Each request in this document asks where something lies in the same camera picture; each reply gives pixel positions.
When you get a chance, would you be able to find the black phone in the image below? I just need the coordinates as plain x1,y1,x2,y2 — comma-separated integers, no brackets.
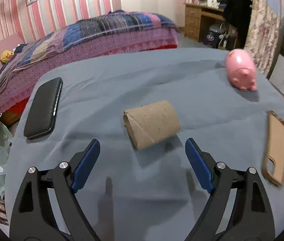
24,77,63,140

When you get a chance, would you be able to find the pink pig mug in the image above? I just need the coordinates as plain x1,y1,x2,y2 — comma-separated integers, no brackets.
224,49,257,91

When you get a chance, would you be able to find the yellow duck plush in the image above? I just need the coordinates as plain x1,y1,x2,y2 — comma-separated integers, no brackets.
0,50,14,64

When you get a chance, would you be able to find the wooden desk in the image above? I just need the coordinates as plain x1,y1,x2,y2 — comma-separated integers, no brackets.
184,3,238,50

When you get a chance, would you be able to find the black hanging coat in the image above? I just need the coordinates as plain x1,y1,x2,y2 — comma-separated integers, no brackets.
223,0,253,49

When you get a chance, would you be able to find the black box under desk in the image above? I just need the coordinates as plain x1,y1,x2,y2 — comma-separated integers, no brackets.
203,28,226,48

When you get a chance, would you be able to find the bed with patchwork quilt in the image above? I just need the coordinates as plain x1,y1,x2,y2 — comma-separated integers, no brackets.
0,10,178,113

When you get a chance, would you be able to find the floral curtain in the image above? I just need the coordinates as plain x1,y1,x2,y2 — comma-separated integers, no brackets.
245,0,281,76

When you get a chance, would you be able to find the tan phone case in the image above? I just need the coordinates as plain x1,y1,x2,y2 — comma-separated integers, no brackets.
262,110,284,188

